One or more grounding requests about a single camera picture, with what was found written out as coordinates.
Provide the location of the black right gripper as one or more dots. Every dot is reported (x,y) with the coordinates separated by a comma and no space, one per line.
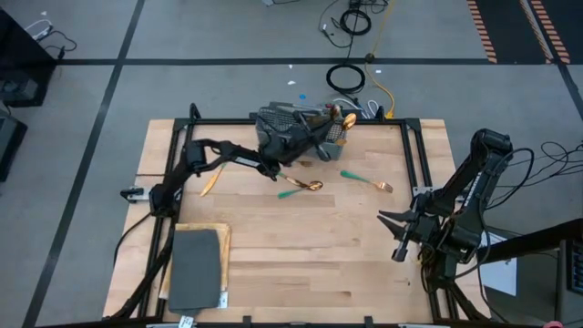
(423,228)

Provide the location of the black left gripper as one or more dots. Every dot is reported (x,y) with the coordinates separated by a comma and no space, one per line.
(291,141)

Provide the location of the grey mesh cutlery basket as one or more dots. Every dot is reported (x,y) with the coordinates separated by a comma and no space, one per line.
(337,152)

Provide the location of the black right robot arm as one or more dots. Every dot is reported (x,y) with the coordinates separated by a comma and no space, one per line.
(489,155)

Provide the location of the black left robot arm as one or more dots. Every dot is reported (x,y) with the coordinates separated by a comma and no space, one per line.
(228,154)

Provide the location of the white paper sheet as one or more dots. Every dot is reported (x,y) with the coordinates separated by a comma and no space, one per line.
(498,278)

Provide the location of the black desk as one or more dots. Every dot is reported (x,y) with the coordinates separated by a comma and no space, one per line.
(528,241)

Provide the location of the grey computer case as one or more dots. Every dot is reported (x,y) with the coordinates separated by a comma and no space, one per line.
(569,282)

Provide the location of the red round object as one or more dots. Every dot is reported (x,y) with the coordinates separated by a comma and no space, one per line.
(553,325)

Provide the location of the dark grey mat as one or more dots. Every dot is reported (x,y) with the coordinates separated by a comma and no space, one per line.
(196,269)

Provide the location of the white label tag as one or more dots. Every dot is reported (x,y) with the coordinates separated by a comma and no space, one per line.
(223,300)
(186,322)

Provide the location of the black cabinet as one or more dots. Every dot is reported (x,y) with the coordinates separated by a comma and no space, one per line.
(23,68)

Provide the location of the black equipment case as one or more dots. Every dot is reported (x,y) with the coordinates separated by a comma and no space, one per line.
(9,146)

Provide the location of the black metal rig frame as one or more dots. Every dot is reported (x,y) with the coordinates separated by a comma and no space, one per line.
(218,121)

